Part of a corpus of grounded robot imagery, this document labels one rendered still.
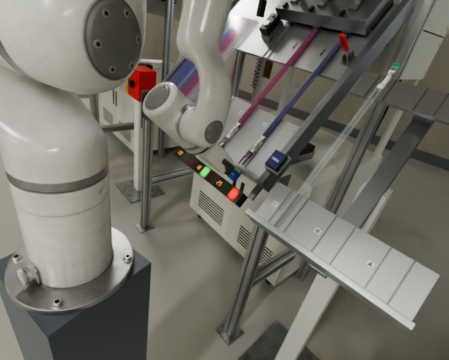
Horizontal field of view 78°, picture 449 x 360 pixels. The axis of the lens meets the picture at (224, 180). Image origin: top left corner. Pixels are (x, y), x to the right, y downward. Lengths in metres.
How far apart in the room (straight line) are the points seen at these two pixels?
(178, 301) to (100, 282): 0.87
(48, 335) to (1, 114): 0.29
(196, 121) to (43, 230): 0.30
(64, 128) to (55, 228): 0.13
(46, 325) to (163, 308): 0.87
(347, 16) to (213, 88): 0.59
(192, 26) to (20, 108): 0.34
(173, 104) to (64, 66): 0.30
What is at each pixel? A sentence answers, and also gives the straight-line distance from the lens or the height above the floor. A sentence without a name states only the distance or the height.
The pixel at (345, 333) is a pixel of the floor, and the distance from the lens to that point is 1.50.
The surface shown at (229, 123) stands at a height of 0.79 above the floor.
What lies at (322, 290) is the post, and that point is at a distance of 0.92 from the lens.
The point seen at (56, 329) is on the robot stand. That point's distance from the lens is 0.49.
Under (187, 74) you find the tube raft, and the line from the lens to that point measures 1.22.
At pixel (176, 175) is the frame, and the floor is 0.31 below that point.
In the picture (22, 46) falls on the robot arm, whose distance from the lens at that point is 0.31.
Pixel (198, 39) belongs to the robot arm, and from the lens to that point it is 0.59.
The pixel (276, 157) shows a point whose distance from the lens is 0.76.
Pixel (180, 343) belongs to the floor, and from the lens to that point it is 1.26.
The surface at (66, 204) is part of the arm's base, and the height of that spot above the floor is 0.87.
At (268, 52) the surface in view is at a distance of 1.11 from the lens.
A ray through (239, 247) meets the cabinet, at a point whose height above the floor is 0.10.
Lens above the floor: 1.10
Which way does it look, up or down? 30 degrees down
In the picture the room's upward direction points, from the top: 11 degrees clockwise
